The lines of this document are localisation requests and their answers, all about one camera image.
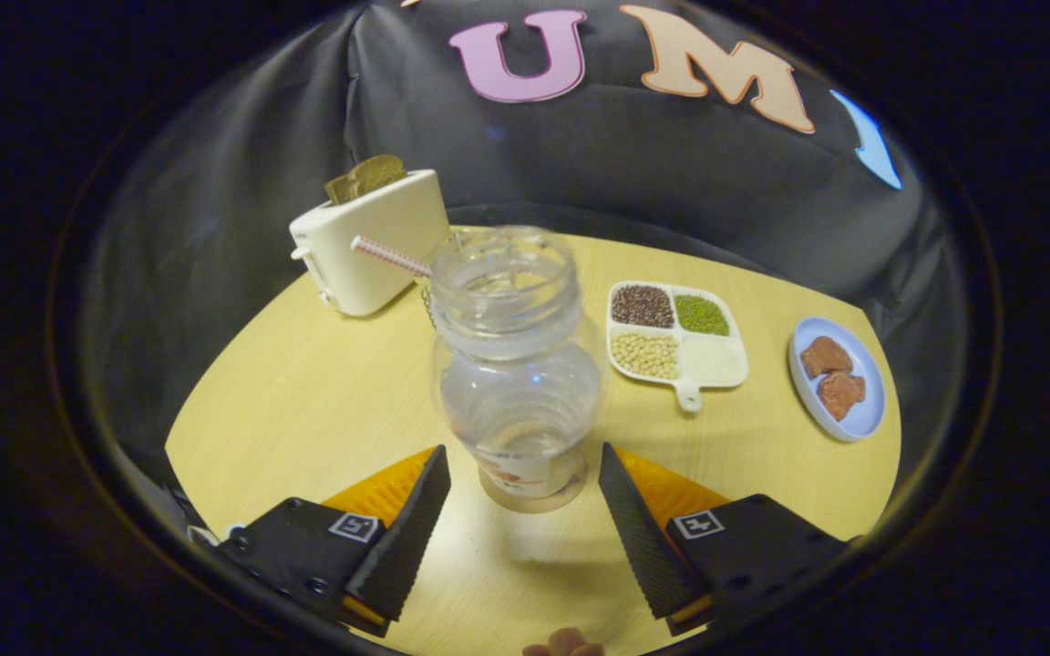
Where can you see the pile of green beans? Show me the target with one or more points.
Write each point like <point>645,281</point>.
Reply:
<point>701,315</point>

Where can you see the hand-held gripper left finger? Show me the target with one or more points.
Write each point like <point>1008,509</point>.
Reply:
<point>406,538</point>

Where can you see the brown toast slice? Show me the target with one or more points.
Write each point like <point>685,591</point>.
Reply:
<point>365,177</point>

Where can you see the light blue plate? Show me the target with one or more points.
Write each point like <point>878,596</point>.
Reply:
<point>860,415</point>

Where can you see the pile of white rice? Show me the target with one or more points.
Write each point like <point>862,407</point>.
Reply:
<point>715,359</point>

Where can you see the brown meat piece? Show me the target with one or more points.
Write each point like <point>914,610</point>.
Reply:
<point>842,394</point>
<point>826,356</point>

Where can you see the pile of red beans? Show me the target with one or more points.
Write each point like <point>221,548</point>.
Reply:
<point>642,306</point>

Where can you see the white divided dish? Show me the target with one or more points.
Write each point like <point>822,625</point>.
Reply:
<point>716,364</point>

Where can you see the white toaster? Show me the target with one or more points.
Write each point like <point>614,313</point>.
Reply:
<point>379,246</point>

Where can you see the black backdrop cloth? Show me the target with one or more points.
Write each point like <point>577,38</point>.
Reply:
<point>671,182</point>

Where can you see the clear plastic juice bottle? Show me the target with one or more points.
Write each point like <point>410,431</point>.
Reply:
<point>516,383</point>

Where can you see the round wooden table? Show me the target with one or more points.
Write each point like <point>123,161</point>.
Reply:
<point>324,401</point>

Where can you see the red white striped straw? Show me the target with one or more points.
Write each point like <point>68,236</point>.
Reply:
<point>388,256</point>

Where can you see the pile of soybeans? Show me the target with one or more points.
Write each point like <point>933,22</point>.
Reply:
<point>645,355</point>

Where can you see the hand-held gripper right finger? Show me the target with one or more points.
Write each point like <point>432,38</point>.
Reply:
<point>642,538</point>

